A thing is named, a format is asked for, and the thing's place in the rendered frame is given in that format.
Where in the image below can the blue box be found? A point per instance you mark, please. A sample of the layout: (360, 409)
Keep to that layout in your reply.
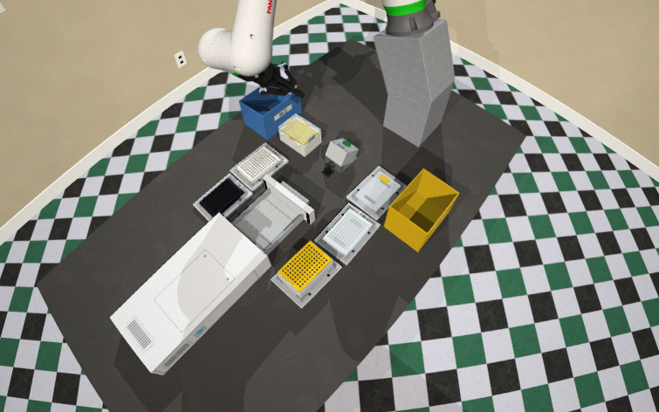
(266, 124)

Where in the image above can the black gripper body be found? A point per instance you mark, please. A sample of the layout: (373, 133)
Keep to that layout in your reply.
(267, 75)

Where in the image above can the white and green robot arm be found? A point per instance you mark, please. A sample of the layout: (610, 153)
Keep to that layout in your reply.
(247, 49)

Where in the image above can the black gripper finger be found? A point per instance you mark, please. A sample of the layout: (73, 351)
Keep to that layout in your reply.
(292, 83)
(275, 91)

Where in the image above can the yellow plate with grid of dark holes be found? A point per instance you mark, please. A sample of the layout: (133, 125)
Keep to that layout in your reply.
(305, 269)

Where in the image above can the yellow bin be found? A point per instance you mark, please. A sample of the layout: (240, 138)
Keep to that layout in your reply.
(424, 200)

